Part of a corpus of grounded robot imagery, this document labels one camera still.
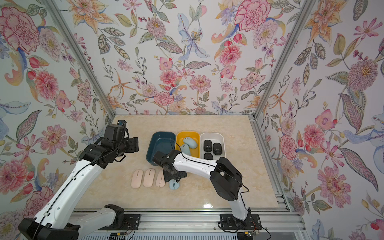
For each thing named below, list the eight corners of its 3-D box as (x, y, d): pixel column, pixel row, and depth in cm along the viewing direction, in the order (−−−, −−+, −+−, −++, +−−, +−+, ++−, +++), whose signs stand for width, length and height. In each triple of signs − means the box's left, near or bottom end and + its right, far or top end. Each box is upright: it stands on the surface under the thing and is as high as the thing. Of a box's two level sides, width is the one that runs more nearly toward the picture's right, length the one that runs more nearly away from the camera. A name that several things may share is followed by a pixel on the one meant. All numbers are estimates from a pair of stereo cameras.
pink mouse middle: (143, 187, 87) (142, 185, 85) (146, 170, 94) (145, 168, 92) (153, 187, 87) (152, 185, 85) (156, 170, 94) (155, 168, 92)
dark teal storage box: (147, 165, 96) (145, 159, 91) (153, 137, 110) (151, 131, 105) (174, 165, 96) (173, 159, 91) (176, 137, 110) (175, 131, 105)
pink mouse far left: (130, 188, 87) (129, 186, 85) (135, 171, 93) (134, 169, 92) (140, 188, 87) (139, 186, 85) (144, 171, 93) (143, 169, 92)
